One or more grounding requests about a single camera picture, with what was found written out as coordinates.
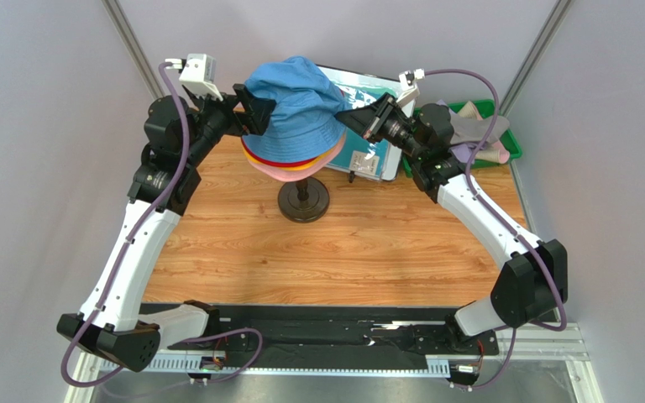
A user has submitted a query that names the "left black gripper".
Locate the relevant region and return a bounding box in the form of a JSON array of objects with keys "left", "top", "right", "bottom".
[{"left": 183, "top": 83, "right": 275, "bottom": 168}]

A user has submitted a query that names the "red hat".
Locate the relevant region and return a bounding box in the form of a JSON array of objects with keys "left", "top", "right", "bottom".
[{"left": 241, "top": 140, "right": 334, "bottom": 170}]

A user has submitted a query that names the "yellow bucket hat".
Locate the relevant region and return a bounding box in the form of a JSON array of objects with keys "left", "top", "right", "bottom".
[{"left": 242, "top": 143, "right": 339, "bottom": 171}]

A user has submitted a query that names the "blue hat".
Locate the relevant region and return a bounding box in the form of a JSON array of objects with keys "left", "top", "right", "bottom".
[{"left": 242, "top": 55, "right": 350, "bottom": 162}]

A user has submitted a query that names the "pink bucket hat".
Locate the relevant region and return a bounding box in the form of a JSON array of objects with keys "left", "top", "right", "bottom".
[{"left": 244, "top": 134, "right": 346, "bottom": 182}]

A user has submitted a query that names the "grey hat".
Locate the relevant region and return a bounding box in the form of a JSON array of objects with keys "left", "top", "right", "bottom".
[{"left": 450, "top": 113, "right": 510, "bottom": 145}]

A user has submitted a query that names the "lavender hat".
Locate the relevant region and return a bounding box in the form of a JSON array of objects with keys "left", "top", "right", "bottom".
[{"left": 451, "top": 101, "right": 483, "bottom": 164}]

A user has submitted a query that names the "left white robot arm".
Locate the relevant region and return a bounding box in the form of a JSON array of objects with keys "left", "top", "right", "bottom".
[{"left": 57, "top": 84, "right": 275, "bottom": 372}]

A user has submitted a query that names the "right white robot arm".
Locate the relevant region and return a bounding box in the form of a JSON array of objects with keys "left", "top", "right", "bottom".
[{"left": 335, "top": 94, "right": 568, "bottom": 340}]

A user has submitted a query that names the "white tablet board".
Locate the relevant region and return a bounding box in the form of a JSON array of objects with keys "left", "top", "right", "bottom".
[{"left": 317, "top": 64, "right": 419, "bottom": 182}]

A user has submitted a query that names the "dark round stand base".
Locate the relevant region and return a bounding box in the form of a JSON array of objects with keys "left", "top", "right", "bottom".
[{"left": 277, "top": 177, "right": 330, "bottom": 223}]

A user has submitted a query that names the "green plastic bin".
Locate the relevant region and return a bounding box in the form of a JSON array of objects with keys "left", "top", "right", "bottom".
[{"left": 400, "top": 98, "right": 524, "bottom": 178}]

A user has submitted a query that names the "pink beige hat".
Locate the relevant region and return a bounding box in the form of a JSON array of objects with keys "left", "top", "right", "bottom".
[{"left": 457, "top": 101, "right": 511, "bottom": 164}]

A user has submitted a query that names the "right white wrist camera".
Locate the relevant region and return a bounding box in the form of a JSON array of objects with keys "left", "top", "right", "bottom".
[{"left": 396, "top": 68, "right": 425, "bottom": 108}]

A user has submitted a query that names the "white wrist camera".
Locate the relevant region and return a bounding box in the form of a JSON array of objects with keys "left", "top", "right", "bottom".
[
  {"left": 396, "top": 68, "right": 425, "bottom": 108},
  {"left": 165, "top": 54, "right": 223, "bottom": 101}
]

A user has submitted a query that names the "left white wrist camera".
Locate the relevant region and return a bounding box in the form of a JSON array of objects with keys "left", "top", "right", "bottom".
[{"left": 165, "top": 54, "right": 223, "bottom": 101}]

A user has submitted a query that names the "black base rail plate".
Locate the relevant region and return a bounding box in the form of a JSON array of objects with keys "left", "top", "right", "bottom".
[{"left": 143, "top": 301, "right": 502, "bottom": 371}]

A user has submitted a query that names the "aluminium frame rail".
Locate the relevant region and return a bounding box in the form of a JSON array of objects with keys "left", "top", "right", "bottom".
[{"left": 65, "top": 315, "right": 606, "bottom": 403}]

